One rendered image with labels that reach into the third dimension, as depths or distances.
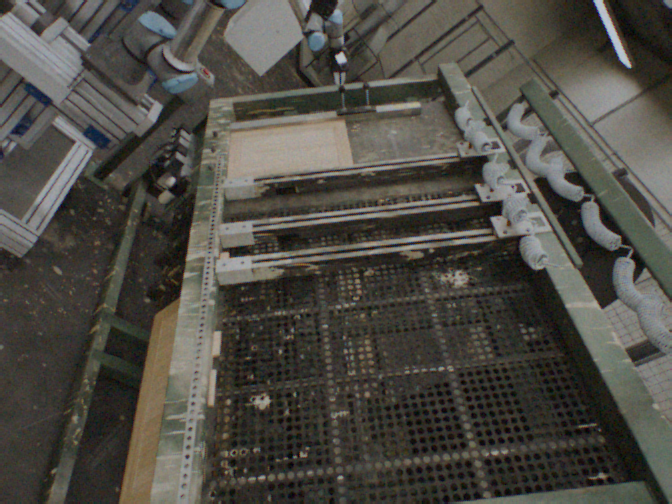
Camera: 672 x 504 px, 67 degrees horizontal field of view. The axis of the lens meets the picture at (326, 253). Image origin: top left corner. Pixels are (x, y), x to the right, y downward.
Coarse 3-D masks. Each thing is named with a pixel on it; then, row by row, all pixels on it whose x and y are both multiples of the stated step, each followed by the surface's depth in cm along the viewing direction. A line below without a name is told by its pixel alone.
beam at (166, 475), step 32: (224, 128) 248; (224, 160) 229; (224, 192) 215; (192, 224) 200; (192, 256) 188; (192, 288) 176; (192, 320) 167; (192, 352) 158; (160, 448) 137; (160, 480) 131; (192, 480) 130
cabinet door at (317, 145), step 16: (272, 128) 250; (288, 128) 249; (304, 128) 248; (320, 128) 247; (336, 128) 246; (240, 144) 243; (256, 144) 242; (272, 144) 241; (288, 144) 240; (304, 144) 239; (320, 144) 238; (336, 144) 236; (240, 160) 233; (256, 160) 233; (272, 160) 232; (288, 160) 231; (304, 160) 230; (320, 160) 229; (336, 160) 228; (352, 160) 227; (240, 176) 225
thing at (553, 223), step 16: (480, 96) 210; (464, 112) 212; (464, 128) 213; (496, 128) 193; (480, 144) 195; (512, 160) 180; (496, 176) 181; (528, 176) 172; (512, 208) 168; (544, 208) 160; (528, 240) 158; (560, 240) 151; (528, 256) 155; (544, 256) 156; (576, 256) 145
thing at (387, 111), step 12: (384, 108) 251; (408, 108) 249; (420, 108) 250; (264, 120) 252; (276, 120) 251; (288, 120) 250; (300, 120) 249; (312, 120) 250; (324, 120) 250; (336, 120) 251; (348, 120) 251; (360, 120) 252
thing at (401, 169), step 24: (480, 120) 201; (456, 144) 214; (336, 168) 214; (360, 168) 214; (384, 168) 212; (408, 168) 212; (432, 168) 213; (456, 168) 214; (240, 192) 214; (264, 192) 215; (288, 192) 216
